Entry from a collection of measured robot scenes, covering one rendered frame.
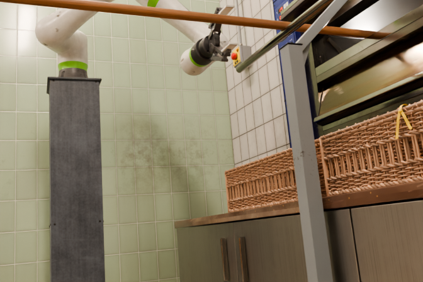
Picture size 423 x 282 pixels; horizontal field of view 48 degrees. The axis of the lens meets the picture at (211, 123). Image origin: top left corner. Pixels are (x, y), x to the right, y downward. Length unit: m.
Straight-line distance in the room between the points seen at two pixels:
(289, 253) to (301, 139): 0.33
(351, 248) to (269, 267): 0.38
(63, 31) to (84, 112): 0.34
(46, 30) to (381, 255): 1.54
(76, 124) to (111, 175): 0.63
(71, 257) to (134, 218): 0.70
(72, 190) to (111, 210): 0.62
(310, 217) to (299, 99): 0.28
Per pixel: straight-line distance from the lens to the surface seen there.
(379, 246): 1.02
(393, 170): 1.04
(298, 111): 1.14
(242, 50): 2.66
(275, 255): 1.37
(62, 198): 1.99
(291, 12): 2.07
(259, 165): 1.52
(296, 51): 1.19
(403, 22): 1.77
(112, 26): 2.85
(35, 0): 1.44
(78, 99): 2.07
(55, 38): 2.07
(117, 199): 2.60
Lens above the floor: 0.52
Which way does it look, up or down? 13 degrees up
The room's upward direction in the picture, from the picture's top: 5 degrees counter-clockwise
